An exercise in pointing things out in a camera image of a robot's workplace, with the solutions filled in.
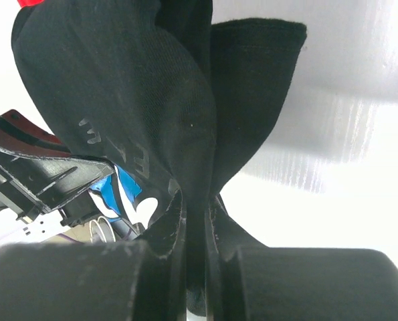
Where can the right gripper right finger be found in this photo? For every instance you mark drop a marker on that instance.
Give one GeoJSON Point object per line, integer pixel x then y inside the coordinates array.
{"type": "Point", "coordinates": [246, 280]}

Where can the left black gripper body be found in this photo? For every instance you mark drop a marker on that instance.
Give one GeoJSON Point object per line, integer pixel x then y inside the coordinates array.
{"type": "Point", "coordinates": [39, 174]}

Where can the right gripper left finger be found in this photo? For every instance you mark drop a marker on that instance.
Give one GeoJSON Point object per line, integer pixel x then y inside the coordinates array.
{"type": "Point", "coordinates": [142, 279]}

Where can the black daisy t-shirt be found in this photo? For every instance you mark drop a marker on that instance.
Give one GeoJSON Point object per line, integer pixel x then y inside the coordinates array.
{"type": "Point", "coordinates": [175, 100]}

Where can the red t-shirt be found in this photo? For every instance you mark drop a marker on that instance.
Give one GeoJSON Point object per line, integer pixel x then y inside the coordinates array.
{"type": "Point", "coordinates": [29, 3]}

